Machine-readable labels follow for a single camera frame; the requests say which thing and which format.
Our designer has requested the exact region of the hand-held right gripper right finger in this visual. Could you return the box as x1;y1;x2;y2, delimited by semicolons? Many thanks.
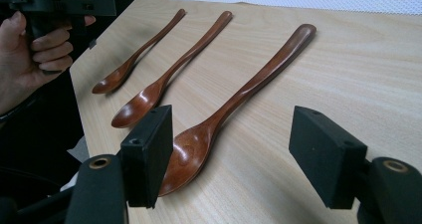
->
288;106;368;210

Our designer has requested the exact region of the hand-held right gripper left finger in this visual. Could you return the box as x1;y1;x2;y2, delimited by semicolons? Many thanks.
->
119;105;174;209

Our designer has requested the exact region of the brown wooden spoon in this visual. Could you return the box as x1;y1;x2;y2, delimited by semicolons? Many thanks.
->
110;10;234;129
158;23;317;197
91;8;187;96

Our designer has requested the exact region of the white striped woven placemat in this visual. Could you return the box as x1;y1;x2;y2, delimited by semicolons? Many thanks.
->
167;0;422;17

